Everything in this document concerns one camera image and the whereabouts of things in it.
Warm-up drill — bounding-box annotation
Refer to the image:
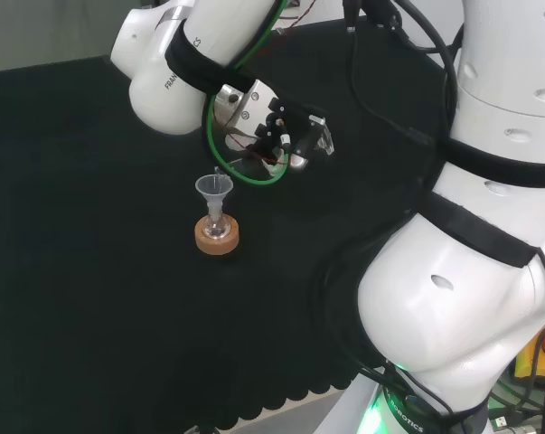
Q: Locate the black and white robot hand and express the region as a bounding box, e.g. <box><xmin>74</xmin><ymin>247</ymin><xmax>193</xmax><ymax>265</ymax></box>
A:
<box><xmin>224</xmin><ymin>96</ymin><xmax>328</xmax><ymax>179</ymax></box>

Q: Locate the clear graduated cylinder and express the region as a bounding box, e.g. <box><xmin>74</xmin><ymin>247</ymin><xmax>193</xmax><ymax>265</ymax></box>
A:
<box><xmin>213</xmin><ymin>117</ymin><xmax>336</xmax><ymax>177</ymax></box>

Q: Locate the clear round-bottom flask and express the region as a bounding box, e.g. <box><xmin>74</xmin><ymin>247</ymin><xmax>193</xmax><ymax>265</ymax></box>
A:
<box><xmin>204</xmin><ymin>211</ymin><xmax>230</xmax><ymax>241</ymax></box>

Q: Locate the clear plastic funnel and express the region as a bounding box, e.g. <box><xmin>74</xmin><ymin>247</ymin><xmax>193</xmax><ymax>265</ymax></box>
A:
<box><xmin>194</xmin><ymin>175</ymin><xmax>235</xmax><ymax>222</ymax></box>

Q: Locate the black bench cloth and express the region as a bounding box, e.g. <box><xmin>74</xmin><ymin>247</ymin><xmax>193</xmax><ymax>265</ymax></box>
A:
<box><xmin>0</xmin><ymin>20</ymin><xmax>463</xmax><ymax>431</ymax></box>

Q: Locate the yellow stop button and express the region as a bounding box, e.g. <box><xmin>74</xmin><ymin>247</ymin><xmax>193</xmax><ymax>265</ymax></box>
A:
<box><xmin>512</xmin><ymin>321</ymin><xmax>545</xmax><ymax>391</ymax></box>

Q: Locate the green cable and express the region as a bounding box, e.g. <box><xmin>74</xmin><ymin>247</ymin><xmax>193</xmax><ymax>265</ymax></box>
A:
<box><xmin>205</xmin><ymin>0</ymin><xmax>294</xmax><ymax>188</ymax></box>

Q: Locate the brown cork ring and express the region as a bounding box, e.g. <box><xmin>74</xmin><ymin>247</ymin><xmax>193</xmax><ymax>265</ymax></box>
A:
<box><xmin>193</xmin><ymin>215</ymin><xmax>241</xmax><ymax>257</ymax></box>

